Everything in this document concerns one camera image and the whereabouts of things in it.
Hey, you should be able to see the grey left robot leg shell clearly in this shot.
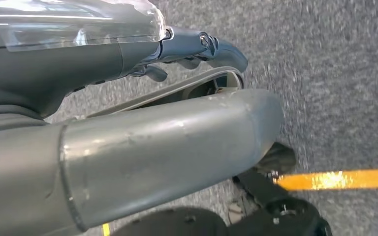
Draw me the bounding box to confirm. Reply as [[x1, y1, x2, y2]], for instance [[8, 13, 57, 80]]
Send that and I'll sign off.
[[88, 66, 245, 118]]

